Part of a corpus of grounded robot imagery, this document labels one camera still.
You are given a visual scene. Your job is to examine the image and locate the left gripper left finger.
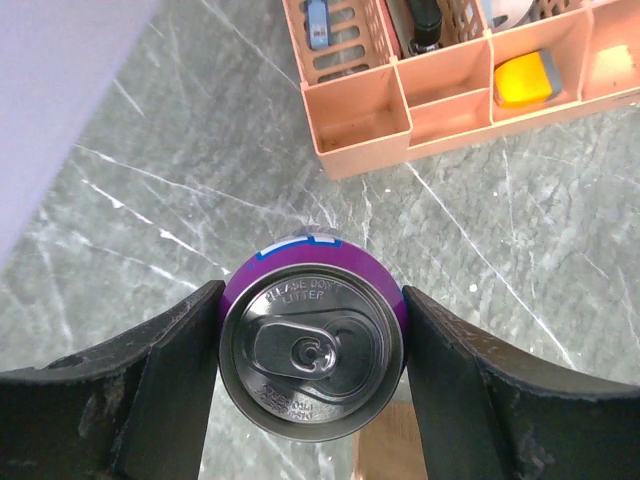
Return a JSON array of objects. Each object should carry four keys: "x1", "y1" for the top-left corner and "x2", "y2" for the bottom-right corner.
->
[{"x1": 1, "y1": 281, "x2": 224, "y2": 479}]

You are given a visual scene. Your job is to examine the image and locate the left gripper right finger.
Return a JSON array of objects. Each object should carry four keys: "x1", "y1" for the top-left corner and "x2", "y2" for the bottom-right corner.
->
[{"x1": 404, "y1": 287, "x2": 639, "y2": 479}]

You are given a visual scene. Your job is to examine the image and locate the purple Fanta can back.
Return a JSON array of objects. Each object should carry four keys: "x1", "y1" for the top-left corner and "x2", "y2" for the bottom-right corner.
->
[{"x1": 218, "y1": 226, "x2": 409, "y2": 442}]

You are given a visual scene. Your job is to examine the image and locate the orange plastic desk organizer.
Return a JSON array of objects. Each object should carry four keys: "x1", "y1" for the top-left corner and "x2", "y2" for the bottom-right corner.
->
[{"x1": 283, "y1": 1, "x2": 639, "y2": 179}]

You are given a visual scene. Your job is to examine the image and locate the yellow eraser block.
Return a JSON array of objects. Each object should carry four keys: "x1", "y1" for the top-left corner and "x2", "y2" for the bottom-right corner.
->
[{"x1": 494, "y1": 49, "x2": 564, "y2": 109}]

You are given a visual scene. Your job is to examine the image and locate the blue toy car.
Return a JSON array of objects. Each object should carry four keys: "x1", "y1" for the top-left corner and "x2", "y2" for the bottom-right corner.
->
[{"x1": 305, "y1": 0, "x2": 331, "y2": 51}]

